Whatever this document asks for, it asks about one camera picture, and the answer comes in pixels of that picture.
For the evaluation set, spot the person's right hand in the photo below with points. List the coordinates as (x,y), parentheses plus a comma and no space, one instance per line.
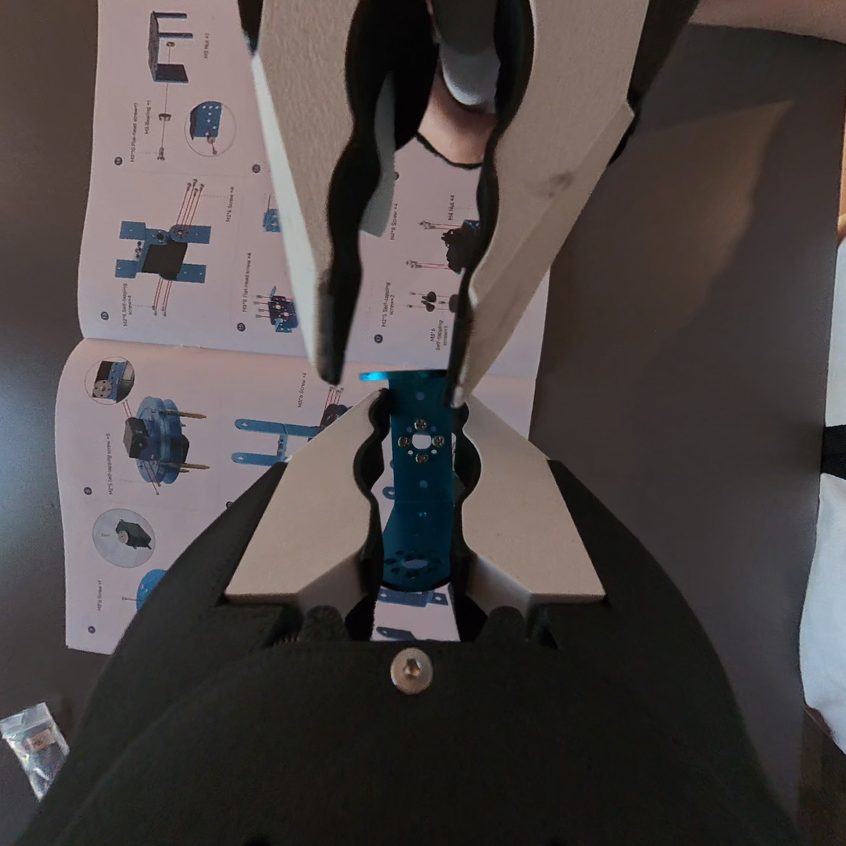
(456,129)

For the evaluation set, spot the person's white sweatshirt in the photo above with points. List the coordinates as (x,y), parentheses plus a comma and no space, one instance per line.
(826,595)

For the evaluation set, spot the clear plastic screw bag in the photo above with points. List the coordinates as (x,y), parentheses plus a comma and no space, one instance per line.
(33,747)

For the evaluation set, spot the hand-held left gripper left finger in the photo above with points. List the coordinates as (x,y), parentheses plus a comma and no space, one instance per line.
(297,535)

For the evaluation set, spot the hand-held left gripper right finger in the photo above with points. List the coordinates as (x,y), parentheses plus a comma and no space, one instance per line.
(529,535)

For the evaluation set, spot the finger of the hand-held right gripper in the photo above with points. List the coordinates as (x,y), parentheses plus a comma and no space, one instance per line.
(568,132)
(297,132)

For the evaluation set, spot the blue metal bracket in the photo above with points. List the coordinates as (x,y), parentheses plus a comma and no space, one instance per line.
(416,476)

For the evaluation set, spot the assembly instruction booklet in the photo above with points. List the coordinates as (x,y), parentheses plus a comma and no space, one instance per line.
(198,264)

